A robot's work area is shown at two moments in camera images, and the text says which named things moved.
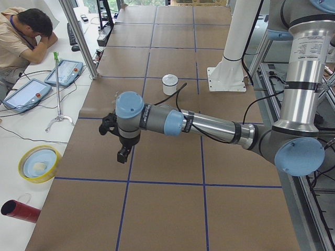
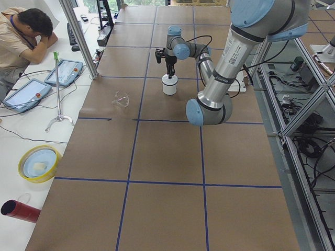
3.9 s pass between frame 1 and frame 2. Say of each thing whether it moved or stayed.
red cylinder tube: stayed
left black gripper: moved
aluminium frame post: stayed
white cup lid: stayed
